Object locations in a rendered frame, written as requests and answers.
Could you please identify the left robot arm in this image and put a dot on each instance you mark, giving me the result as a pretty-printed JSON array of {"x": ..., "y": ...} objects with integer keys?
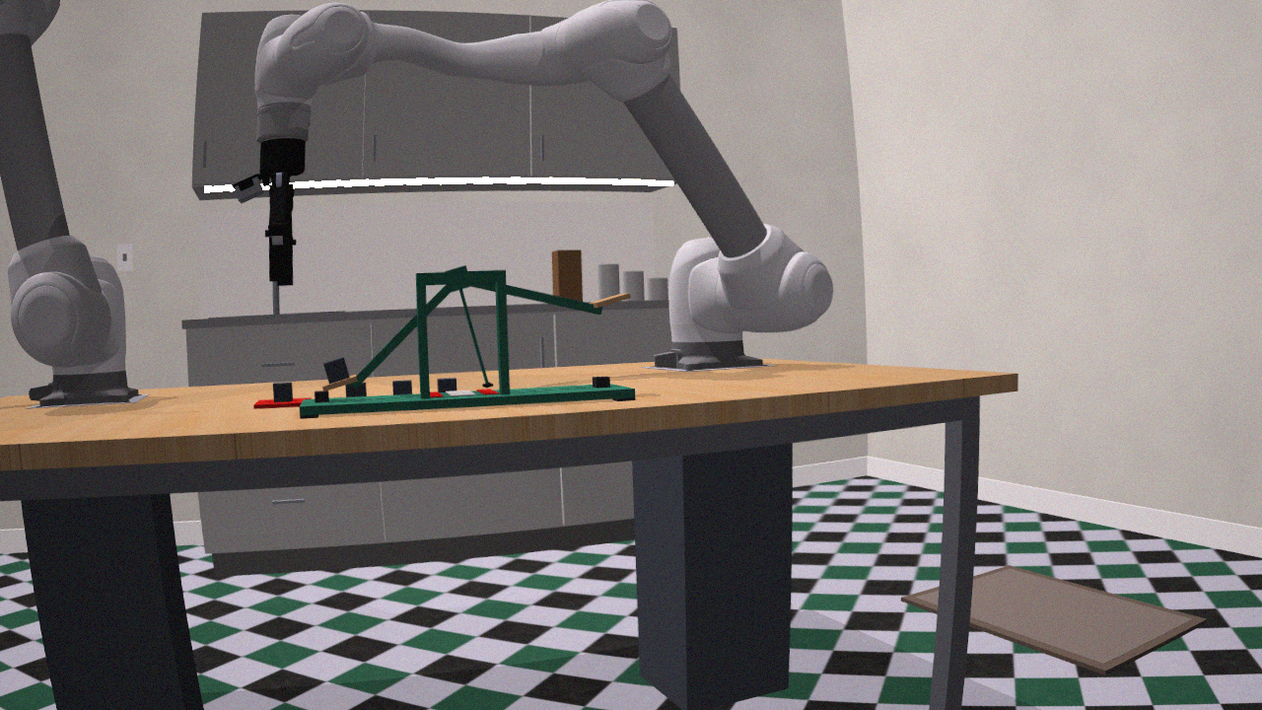
[{"x": 770, "y": 283}]

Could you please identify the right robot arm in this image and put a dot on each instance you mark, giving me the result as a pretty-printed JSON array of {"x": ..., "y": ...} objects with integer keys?
[{"x": 63, "y": 317}]

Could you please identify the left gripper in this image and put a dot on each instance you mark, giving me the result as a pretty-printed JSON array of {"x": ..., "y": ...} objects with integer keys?
[{"x": 285, "y": 157}]

